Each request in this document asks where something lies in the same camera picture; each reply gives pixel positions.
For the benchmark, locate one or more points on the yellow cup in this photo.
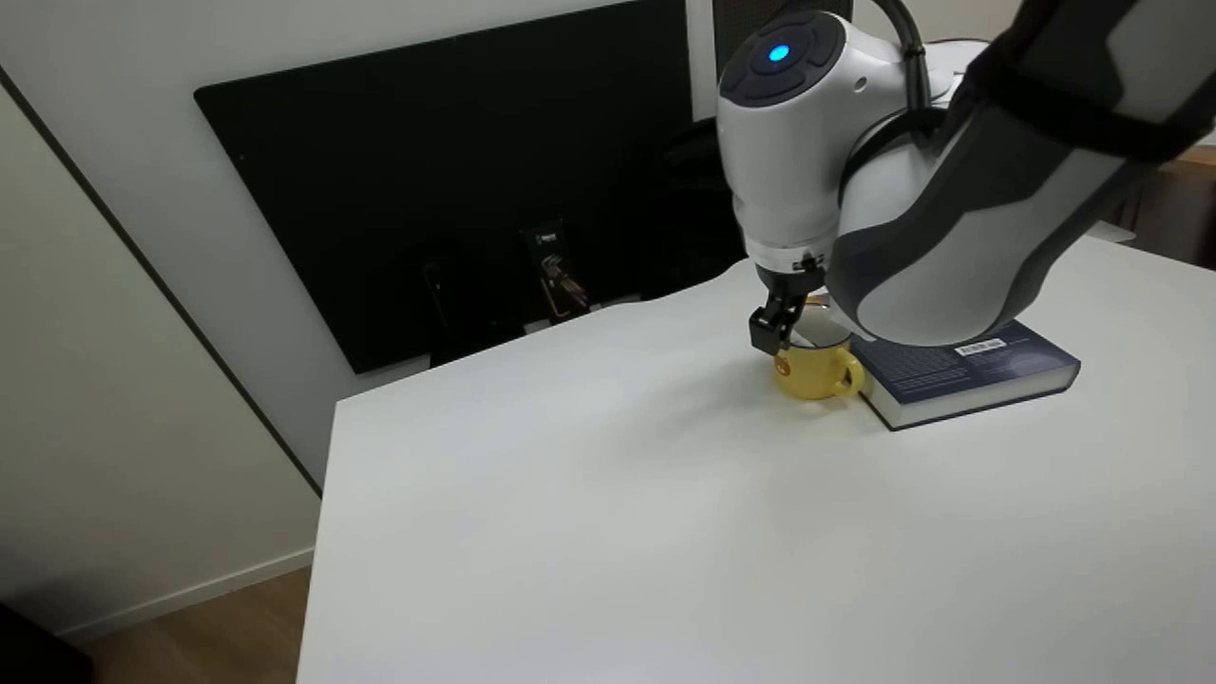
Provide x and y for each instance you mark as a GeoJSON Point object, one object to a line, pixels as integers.
{"type": "Point", "coordinates": [822, 369]}

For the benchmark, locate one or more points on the large black flat panel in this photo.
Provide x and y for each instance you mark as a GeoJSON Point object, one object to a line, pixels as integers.
{"type": "Point", "coordinates": [441, 190]}

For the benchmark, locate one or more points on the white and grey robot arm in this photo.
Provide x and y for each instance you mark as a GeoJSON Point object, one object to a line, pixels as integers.
{"type": "Point", "coordinates": [935, 190]}

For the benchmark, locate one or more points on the dark bottle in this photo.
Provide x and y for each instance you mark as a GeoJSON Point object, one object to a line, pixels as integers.
{"type": "Point", "coordinates": [560, 275]}

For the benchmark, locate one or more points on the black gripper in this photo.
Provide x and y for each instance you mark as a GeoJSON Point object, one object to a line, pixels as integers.
{"type": "Point", "coordinates": [790, 270]}

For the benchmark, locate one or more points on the dark blue hardcover book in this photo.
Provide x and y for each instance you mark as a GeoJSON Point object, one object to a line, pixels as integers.
{"type": "Point", "coordinates": [971, 378]}

